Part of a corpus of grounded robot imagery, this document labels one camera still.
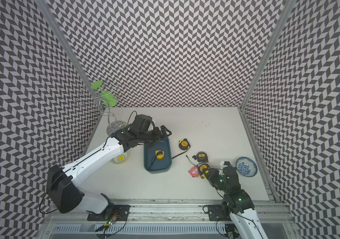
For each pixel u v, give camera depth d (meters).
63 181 0.40
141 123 0.58
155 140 0.68
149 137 0.66
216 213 0.73
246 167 0.87
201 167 0.81
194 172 0.85
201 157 0.89
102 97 0.83
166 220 0.72
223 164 0.77
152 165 0.88
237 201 0.56
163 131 0.70
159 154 0.91
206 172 0.77
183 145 0.95
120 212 0.71
